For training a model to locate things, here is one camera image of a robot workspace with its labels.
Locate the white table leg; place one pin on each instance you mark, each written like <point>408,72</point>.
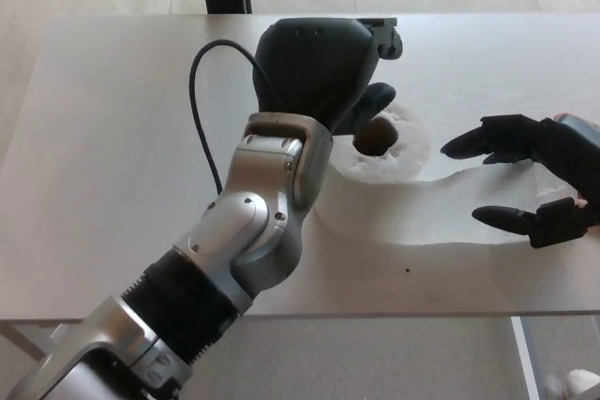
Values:
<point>525,362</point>

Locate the white toilet paper roll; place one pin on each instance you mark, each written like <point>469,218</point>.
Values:
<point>408,212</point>

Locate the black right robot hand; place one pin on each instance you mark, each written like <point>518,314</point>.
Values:
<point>567,156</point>

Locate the white diagonal table brace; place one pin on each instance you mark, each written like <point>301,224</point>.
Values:
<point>19,336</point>

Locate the white shoe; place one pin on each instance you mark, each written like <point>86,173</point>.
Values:
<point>583,386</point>

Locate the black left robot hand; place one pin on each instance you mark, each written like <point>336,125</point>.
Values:
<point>314,67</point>

